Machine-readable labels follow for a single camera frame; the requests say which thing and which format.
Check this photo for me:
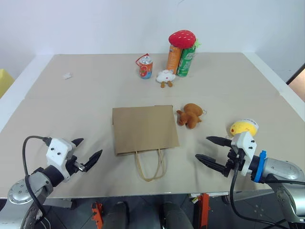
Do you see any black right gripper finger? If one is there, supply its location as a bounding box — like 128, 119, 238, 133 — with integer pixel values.
195, 154, 227, 173
205, 135, 233, 148

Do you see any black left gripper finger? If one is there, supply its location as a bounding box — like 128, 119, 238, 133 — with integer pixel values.
71, 137, 85, 148
83, 149, 103, 173

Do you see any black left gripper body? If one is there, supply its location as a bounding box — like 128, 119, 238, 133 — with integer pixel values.
64, 155, 86, 178

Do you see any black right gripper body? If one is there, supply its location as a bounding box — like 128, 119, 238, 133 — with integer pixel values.
222, 146, 246, 178

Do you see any yellow plush toy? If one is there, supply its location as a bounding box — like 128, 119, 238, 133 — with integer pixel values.
229, 117, 259, 138

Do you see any brown plush toy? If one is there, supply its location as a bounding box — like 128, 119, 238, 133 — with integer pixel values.
176, 103, 208, 130

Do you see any orange table clamp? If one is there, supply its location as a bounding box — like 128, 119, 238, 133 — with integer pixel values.
91, 201, 104, 229
198, 192, 211, 228

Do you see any dark rounded shape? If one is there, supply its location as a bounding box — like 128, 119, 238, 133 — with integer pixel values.
159, 201, 194, 229
104, 201, 131, 229

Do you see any green tall can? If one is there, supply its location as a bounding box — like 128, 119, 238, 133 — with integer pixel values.
176, 46, 197, 78

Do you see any white plush toy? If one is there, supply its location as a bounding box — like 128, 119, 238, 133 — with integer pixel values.
155, 69, 177, 90

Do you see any yellow object at table side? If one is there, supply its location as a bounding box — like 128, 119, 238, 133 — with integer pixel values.
0, 68, 15, 100

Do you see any orange tall can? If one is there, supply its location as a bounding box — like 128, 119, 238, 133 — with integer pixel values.
165, 43, 183, 75

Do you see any red blue soda can plush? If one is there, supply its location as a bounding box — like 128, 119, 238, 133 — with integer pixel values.
135, 53, 154, 80

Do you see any dark panel with orange board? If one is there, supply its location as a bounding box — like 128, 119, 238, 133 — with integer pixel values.
285, 62, 305, 104

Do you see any red strawberry plush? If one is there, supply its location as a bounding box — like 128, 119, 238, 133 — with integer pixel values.
168, 29, 202, 49

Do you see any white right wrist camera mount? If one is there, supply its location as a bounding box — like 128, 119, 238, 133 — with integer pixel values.
231, 131, 258, 177

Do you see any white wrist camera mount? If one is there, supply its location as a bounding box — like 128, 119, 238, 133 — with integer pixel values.
46, 137, 77, 183
231, 131, 258, 177

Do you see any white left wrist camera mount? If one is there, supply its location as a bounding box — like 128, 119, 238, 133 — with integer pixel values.
46, 137, 77, 183

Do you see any blue right wrist ring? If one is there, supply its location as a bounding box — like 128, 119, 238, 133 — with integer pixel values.
253, 149, 267, 184

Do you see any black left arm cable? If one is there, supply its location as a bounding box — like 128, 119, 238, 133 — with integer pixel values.
22, 135, 52, 229

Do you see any brown paper bag with handles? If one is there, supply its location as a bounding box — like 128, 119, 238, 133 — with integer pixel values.
112, 104, 180, 183

